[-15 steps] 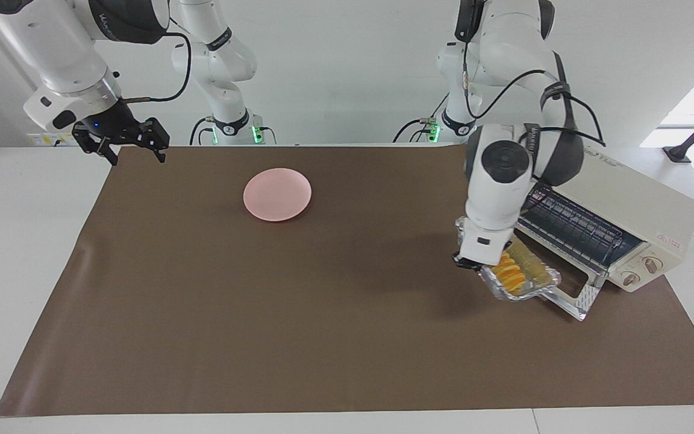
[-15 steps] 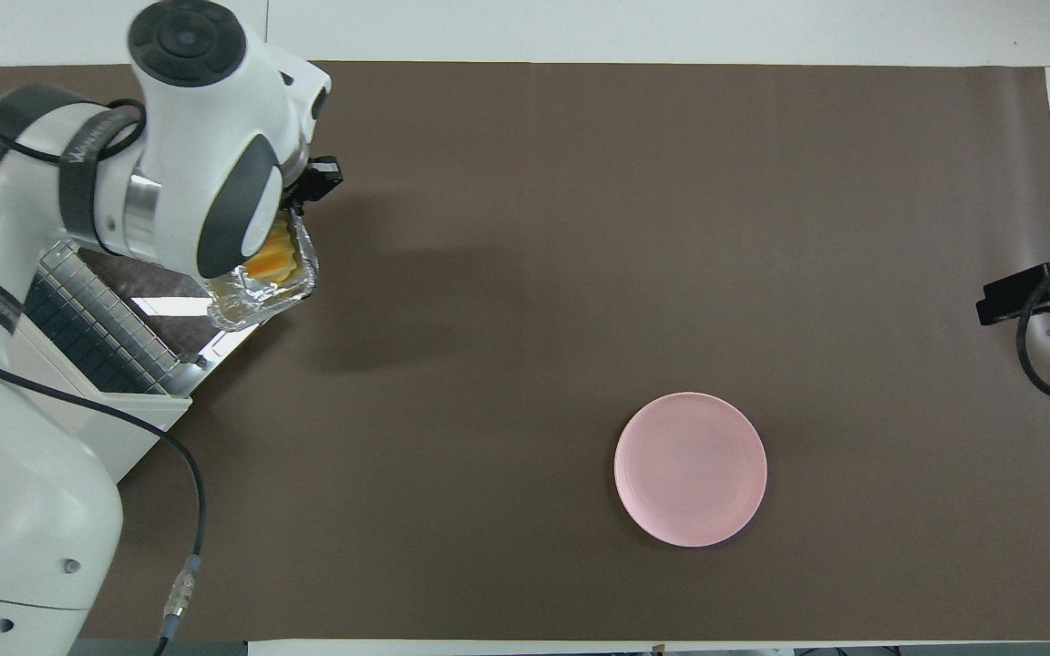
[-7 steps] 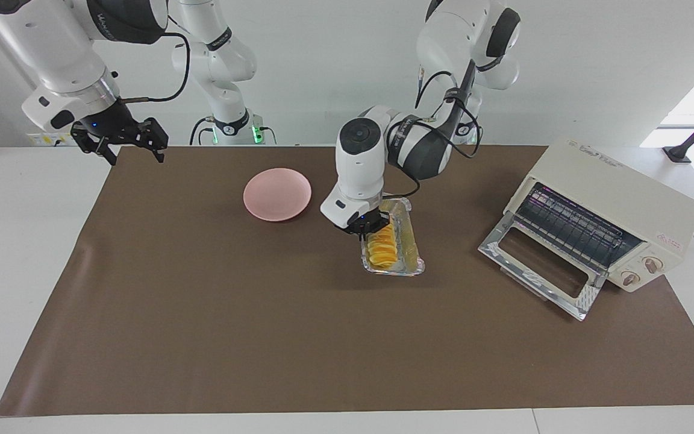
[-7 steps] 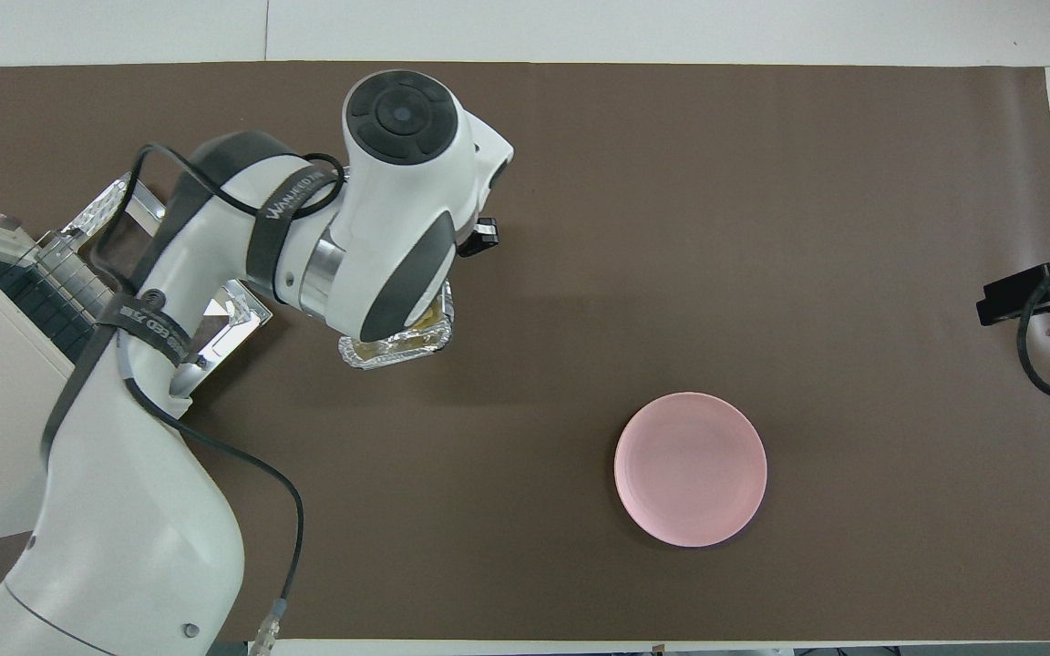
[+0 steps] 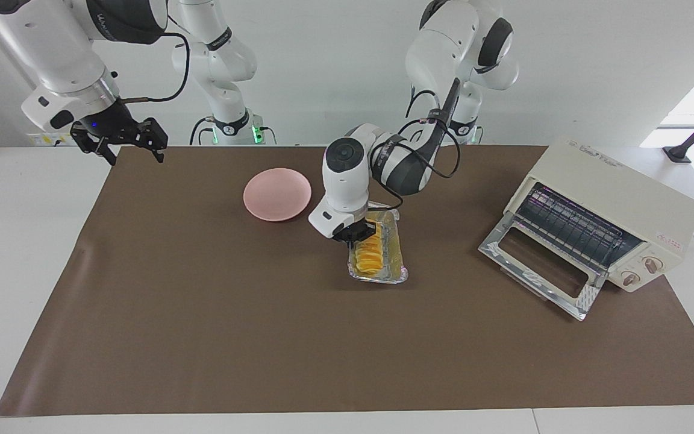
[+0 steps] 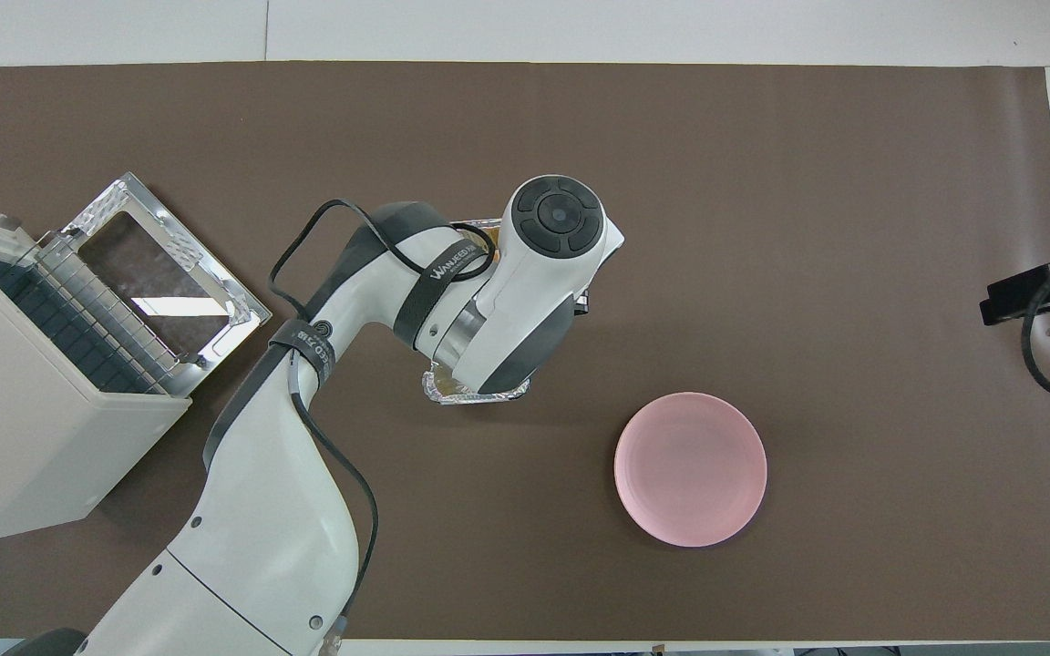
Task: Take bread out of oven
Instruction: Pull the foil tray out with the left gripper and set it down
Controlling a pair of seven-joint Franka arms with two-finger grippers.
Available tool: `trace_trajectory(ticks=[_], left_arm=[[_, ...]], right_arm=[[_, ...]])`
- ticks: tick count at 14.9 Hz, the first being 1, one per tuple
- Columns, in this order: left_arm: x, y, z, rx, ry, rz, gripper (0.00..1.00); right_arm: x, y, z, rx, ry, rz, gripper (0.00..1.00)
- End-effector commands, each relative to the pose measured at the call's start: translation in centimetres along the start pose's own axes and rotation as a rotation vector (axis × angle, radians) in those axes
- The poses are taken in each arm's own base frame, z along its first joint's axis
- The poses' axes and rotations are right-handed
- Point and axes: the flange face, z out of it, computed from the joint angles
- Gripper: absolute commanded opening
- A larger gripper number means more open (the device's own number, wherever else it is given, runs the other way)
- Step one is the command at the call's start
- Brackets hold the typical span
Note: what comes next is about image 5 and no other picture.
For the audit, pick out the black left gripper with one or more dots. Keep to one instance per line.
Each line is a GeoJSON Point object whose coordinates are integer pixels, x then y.
{"type": "Point", "coordinates": [344, 232]}

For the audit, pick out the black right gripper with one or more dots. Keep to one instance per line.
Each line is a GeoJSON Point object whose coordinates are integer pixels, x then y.
{"type": "Point", "coordinates": [115, 123]}

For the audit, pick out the golden ridged bread loaf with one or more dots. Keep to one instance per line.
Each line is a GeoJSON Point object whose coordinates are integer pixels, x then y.
{"type": "Point", "coordinates": [368, 259]}

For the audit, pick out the aluminium foil tray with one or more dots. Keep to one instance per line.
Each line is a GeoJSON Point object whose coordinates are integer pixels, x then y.
{"type": "Point", "coordinates": [396, 265]}

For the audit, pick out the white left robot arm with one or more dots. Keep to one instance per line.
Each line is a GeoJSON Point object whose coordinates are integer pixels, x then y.
{"type": "Point", "coordinates": [347, 175]}

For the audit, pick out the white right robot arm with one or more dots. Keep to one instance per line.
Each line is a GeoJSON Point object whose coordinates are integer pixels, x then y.
{"type": "Point", "coordinates": [52, 48]}

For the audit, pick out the white toaster oven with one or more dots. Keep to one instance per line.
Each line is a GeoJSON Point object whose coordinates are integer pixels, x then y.
{"type": "Point", "coordinates": [612, 187]}

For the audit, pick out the beige oven knob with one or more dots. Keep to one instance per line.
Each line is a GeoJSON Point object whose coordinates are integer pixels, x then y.
{"type": "Point", "coordinates": [630, 278]}
{"type": "Point", "coordinates": [651, 264]}

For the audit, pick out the white socket with yellow label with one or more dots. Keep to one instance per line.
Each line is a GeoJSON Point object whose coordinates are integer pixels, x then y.
{"type": "Point", "coordinates": [52, 140]}

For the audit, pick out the pink round plate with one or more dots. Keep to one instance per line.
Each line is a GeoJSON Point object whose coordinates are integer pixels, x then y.
{"type": "Point", "coordinates": [275, 193]}

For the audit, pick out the brown paper table mat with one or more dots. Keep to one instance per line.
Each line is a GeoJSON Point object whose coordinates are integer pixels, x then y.
{"type": "Point", "coordinates": [202, 331]}

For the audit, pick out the glass oven door, silver frame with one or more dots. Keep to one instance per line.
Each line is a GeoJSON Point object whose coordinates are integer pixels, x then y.
{"type": "Point", "coordinates": [540, 259]}

